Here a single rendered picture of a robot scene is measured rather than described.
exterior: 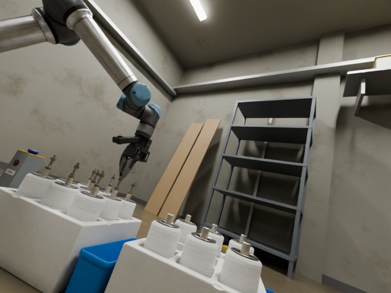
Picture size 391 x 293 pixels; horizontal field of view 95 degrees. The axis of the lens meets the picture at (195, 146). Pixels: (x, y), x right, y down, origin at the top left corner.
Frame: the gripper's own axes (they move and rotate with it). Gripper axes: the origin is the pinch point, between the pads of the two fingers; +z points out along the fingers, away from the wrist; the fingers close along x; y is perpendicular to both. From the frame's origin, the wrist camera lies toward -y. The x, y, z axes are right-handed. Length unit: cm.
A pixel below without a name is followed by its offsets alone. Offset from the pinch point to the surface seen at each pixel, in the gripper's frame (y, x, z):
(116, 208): 0.9, -4.7, 12.8
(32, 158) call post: -18.5, 33.2, 5.5
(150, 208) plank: 178, 121, 30
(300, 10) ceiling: 154, -35, -316
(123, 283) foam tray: -9.9, -29.4, 25.5
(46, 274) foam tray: -16.9, -9.2, 31.0
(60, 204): -15.2, 3.3, 15.8
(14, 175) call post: -20.8, 33.0, 13.6
